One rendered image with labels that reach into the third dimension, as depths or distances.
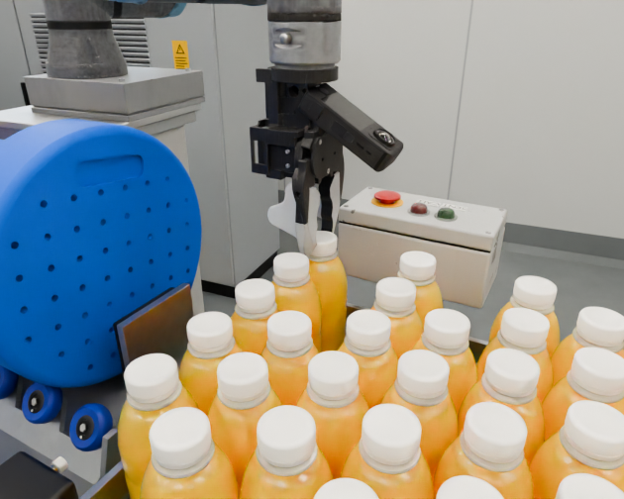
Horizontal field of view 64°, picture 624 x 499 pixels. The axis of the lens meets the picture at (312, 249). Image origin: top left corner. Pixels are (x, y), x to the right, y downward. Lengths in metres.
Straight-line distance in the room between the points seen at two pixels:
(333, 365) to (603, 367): 0.21
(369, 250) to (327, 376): 0.31
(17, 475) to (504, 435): 0.37
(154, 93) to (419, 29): 2.30
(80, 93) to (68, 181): 0.56
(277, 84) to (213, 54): 1.65
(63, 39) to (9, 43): 1.90
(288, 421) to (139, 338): 0.25
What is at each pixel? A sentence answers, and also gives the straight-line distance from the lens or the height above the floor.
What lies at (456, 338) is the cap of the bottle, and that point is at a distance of 0.45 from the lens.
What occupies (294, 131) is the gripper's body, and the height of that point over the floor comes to 1.22.
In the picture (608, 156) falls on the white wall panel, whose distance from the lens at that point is 3.22.
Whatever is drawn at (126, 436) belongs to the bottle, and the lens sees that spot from 0.43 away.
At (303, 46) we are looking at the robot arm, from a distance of 0.53.
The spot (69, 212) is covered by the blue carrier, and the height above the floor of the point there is 1.16.
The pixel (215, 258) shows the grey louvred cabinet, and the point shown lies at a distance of 2.50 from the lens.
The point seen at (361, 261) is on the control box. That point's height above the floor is 1.03.
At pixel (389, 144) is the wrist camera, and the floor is 1.21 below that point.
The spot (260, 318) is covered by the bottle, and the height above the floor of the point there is 1.07.
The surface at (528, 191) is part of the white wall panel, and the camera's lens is 3.26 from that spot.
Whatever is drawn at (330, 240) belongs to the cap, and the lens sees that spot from 0.59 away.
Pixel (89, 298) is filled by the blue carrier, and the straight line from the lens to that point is 0.57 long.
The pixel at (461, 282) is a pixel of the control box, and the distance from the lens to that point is 0.65.
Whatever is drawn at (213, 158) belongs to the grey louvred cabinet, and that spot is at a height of 0.74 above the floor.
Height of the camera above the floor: 1.34
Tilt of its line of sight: 26 degrees down
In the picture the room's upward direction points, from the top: straight up
